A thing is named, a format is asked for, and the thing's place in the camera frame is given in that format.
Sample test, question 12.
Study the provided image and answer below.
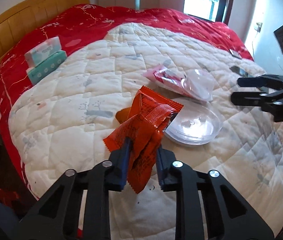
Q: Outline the pink snack packet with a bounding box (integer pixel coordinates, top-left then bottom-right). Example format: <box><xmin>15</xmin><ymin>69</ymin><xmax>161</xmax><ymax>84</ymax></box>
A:
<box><xmin>143</xmin><ymin>64</ymin><xmax>193</xmax><ymax>98</ymax></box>

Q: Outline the teal tissue box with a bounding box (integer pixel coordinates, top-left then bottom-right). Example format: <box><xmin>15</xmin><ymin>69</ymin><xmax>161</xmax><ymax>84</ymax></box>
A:
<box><xmin>26</xmin><ymin>50</ymin><xmax>67</xmax><ymax>85</ymax></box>

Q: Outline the orange peel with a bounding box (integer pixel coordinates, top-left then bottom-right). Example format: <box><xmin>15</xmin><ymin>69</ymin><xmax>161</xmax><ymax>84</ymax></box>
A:
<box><xmin>116</xmin><ymin>107</ymin><xmax>131</xmax><ymax>124</ymax></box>

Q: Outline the white quilted blanket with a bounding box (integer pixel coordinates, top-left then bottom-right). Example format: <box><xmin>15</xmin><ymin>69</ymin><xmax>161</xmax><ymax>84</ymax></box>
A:
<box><xmin>8</xmin><ymin>23</ymin><xmax>283</xmax><ymax>239</ymax></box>

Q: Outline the wooden headboard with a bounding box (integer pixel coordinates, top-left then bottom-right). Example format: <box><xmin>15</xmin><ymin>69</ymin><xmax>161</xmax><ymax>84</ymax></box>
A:
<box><xmin>0</xmin><ymin>0</ymin><xmax>90</xmax><ymax>62</ymax></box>

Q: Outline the red orange snack wrapper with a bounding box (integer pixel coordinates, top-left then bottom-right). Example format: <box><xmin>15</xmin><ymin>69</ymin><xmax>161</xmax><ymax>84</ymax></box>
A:
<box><xmin>104</xmin><ymin>86</ymin><xmax>183</xmax><ymax>194</ymax></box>

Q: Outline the clear plastic lid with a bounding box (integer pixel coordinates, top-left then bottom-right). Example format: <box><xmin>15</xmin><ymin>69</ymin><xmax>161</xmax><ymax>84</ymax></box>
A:
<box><xmin>165</xmin><ymin>97</ymin><xmax>223</xmax><ymax>146</ymax></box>

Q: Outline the white tissue pack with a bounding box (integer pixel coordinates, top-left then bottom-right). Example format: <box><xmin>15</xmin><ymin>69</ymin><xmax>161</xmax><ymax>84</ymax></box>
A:
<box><xmin>24</xmin><ymin>36</ymin><xmax>62</xmax><ymax>68</ymax></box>

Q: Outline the red bed duvet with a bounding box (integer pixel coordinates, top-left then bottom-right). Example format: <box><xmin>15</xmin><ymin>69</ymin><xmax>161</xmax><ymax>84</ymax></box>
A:
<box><xmin>0</xmin><ymin>4</ymin><xmax>252</xmax><ymax>197</ymax></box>

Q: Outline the clear plastic bowl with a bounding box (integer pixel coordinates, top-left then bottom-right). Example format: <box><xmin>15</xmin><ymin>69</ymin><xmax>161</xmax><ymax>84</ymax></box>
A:
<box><xmin>182</xmin><ymin>69</ymin><xmax>215</xmax><ymax>102</ymax></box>

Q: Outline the black smartphone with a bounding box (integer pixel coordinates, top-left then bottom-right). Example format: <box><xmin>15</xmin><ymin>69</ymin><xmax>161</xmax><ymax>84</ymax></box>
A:
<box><xmin>230</xmin><ymin>66</ymin><xmax>269</xmax><ymax>93</ymax></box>

